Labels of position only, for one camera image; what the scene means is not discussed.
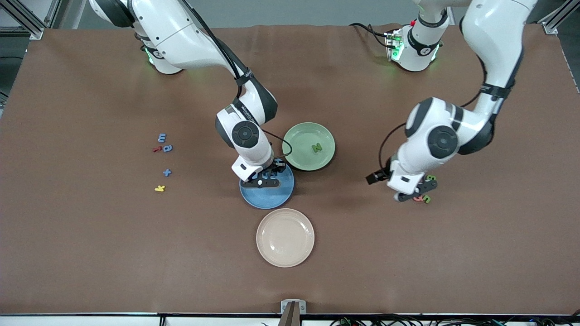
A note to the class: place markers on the green letter N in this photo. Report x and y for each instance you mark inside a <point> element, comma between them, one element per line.
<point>316,147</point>

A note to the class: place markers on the blue lowercase letter a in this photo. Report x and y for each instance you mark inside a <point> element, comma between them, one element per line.
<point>168,148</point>

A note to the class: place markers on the blue letter E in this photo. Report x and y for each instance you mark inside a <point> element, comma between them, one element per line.
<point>161,137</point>

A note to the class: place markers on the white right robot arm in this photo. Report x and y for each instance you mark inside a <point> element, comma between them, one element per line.
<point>181,40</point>

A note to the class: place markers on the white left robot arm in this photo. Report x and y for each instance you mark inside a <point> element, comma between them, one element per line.
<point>494,40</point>

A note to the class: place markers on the green round plate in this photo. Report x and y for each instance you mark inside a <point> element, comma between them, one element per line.
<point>301,156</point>

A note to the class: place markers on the blue round plate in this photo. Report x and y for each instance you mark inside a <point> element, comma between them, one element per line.
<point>265,197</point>

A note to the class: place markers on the beige round plate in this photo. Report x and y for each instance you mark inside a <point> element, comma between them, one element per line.
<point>285,237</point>

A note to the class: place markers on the brown table cover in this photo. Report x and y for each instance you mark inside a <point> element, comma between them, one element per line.
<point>90,249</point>

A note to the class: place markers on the grey mounting bracket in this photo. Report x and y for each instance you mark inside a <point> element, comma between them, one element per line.
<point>284,307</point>

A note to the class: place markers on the grey vertical post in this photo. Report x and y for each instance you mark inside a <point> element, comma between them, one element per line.
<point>290,319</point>

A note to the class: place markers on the white table edge rail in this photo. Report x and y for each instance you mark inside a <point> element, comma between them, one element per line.
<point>90,321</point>

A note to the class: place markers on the silver aluminium frame profile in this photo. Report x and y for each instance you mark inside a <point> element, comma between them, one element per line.
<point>555,18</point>
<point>27,25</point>

